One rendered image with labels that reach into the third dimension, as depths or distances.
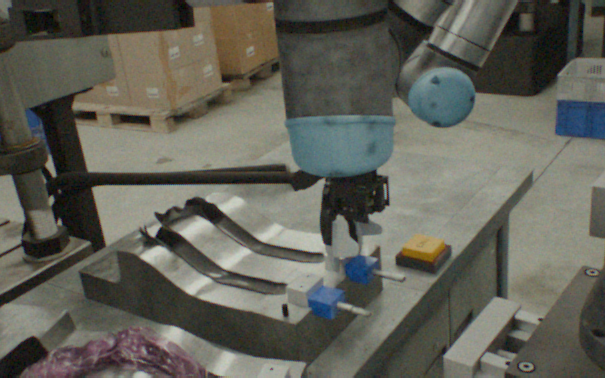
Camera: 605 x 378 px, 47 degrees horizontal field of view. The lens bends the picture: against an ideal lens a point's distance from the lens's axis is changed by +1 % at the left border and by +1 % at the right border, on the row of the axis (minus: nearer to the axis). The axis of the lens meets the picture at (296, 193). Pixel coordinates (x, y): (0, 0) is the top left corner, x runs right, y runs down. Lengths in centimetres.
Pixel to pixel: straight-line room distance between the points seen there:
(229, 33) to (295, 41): 524
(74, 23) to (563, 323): 54
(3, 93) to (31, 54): 21
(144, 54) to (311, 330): 407
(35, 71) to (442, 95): 108
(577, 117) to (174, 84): 262
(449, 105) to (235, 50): 487
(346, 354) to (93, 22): 74
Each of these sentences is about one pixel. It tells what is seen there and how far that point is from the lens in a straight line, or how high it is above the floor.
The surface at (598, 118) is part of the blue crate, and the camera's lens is 422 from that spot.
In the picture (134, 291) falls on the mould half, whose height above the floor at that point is 85.
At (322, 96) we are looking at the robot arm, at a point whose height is 134.
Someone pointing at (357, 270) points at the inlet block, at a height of 90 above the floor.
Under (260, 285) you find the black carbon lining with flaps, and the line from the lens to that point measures 115.
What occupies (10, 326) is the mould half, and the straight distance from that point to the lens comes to 115.
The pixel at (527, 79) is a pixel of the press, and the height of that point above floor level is 12.
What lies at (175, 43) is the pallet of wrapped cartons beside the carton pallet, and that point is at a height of 58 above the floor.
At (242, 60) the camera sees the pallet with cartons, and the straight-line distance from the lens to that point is 573.
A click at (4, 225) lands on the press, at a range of 186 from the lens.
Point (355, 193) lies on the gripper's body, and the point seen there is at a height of 104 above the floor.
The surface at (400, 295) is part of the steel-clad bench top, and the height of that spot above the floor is 80.
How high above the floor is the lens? 147
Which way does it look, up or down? 24 degrees down
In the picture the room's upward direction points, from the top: 7 degrees counter-clockwise
